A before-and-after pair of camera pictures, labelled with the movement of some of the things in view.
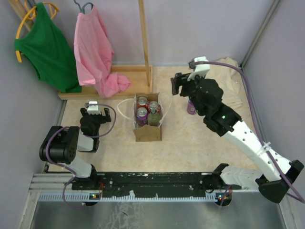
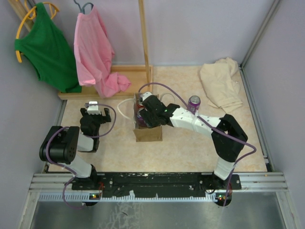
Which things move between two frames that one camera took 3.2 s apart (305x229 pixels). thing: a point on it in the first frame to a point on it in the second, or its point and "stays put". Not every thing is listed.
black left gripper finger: (107, 117) stays put
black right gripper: (184, 82) to (146, 115)
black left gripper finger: (83, 111) stays put
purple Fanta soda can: (191, 109) stays put
